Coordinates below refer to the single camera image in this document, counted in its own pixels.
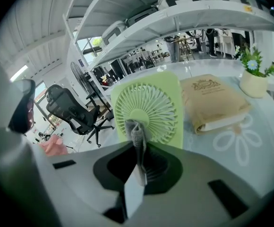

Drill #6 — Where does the black standing fan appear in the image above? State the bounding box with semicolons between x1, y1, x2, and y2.
70;61;115;121

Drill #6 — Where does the ceiling light strip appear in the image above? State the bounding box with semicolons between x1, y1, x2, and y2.
10;64;29;82

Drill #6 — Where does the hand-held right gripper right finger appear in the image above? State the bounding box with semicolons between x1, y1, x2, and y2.
132;142;265;227

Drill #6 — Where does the tan hardcover book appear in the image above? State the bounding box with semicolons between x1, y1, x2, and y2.
180;74;253;136

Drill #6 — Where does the black office chair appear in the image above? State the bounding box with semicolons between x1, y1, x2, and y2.
45;84;115;148

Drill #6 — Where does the white metal shelf rack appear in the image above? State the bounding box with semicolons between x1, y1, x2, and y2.
63;0;274;119

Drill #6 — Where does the potted plant in cream pot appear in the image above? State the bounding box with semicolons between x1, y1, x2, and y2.
234;45;274;99

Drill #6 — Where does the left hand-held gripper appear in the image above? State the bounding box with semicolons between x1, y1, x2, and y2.
0;55;58;227

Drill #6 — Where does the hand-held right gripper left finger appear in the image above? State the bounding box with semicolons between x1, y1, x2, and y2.
36;141;138;227

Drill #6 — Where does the small green fan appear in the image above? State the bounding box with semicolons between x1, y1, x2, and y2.
110;70;184;150

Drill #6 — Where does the pink jacket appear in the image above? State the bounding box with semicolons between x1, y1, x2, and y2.
37;134;69;156

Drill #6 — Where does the glass window front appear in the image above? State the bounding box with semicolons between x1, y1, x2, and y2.
77;37;104;59

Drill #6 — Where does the dark rice cooker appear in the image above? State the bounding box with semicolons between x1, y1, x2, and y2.
125;5;159;27

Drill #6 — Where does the wooden stool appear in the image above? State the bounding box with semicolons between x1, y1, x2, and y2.
178;38;194;61

